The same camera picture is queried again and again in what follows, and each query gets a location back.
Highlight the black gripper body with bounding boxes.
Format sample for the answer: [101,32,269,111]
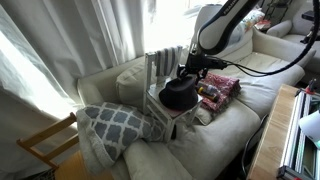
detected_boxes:
[183,53,220,73]

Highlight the black fedora hat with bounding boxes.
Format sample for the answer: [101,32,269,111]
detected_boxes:
[158,75,199,112]

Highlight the brown wooden chair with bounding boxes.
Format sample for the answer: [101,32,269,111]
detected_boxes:
[16,112,114,180]

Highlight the clear plastic water bottle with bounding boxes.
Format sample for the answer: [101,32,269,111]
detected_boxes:
[198,81,218,95]

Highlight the red patterned cloth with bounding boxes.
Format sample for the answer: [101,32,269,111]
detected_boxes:
[195,72,242,114]

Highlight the beige back cushion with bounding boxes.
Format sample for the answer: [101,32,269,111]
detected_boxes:
[115,60,158,110]

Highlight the beige fabric sofa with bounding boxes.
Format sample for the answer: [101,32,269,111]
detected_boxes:
[77,28,316,180]

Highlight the grey white patterned pillow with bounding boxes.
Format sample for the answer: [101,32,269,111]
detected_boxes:
[76,102,165,168]

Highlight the large beige sofa cushion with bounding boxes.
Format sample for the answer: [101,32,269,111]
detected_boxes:
[122,139,195,180]

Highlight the light wooden table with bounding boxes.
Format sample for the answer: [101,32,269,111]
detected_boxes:
[247,83,301,180]

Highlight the grey armchair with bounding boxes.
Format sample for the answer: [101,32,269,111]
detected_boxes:
[266,0,320,75]

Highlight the red black clamp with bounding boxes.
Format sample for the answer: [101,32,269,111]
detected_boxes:
[294,78,318,98]

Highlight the black tripod stand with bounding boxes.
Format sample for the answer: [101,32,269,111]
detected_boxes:
[299,9,320,45]

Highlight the white curtain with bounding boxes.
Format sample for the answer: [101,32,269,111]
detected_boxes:
[0,0,158,176]

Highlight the white lamp shade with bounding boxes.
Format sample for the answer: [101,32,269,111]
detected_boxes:
[298,110,320,150]

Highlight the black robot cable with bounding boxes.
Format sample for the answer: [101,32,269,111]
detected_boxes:
[213,0,320,78]

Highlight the aluminium frame rails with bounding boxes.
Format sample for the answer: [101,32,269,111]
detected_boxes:
[276,89,320,180]

